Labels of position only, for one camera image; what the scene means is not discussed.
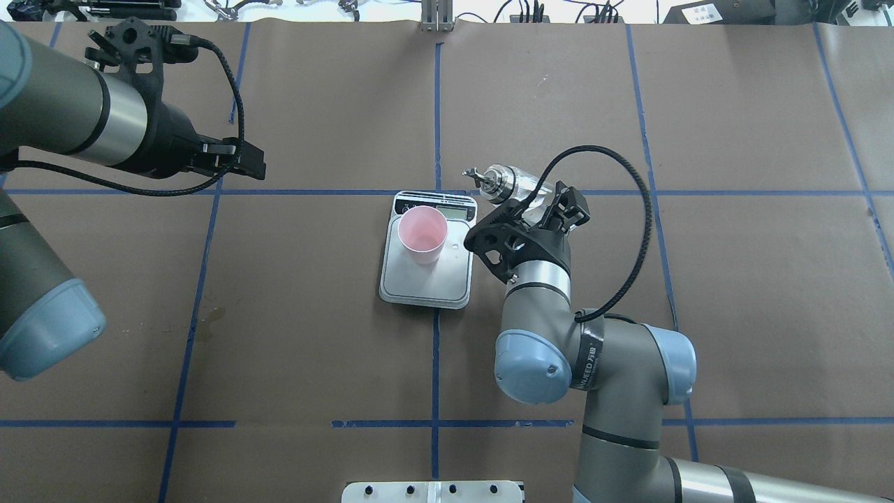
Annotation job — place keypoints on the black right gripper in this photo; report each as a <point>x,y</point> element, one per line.
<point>551,246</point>

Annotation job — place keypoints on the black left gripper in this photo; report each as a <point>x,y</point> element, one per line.
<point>172,142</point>

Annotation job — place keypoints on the clear glass sauce dispenser bottle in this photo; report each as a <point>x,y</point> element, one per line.
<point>499,183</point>

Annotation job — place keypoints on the pink plastic cup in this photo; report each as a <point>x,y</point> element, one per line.
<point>423,230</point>

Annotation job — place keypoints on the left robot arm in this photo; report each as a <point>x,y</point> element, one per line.
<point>106,109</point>

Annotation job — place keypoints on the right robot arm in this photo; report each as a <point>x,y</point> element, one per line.
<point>629,372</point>

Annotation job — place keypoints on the silver digital kitchen scale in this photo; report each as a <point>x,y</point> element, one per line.
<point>443,279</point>

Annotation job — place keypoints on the black folded tripod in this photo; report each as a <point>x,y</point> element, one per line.
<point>86,10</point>

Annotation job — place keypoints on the brown paper table mat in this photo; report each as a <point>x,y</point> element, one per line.
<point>249,358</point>

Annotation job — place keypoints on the black power box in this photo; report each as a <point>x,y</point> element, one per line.
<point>722,12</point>

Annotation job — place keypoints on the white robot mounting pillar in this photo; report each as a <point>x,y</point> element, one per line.
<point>435,491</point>

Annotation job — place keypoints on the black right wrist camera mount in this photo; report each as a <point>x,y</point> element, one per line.
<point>497,240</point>

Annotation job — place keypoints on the aluminium frame post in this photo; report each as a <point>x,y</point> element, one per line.
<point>437,16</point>

